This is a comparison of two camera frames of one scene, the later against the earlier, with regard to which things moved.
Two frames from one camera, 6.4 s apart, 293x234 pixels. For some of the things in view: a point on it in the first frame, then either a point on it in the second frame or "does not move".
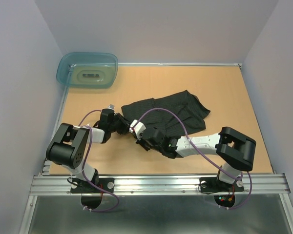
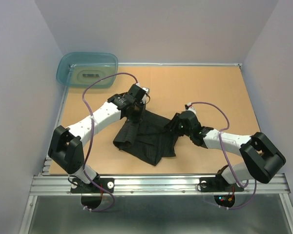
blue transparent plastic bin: x=87 y=69 does not move
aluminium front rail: x=161 y=184 does not move
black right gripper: x=140 y=142 -> x=172 y=126
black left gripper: x=125 y=125 -> x=138 y=117
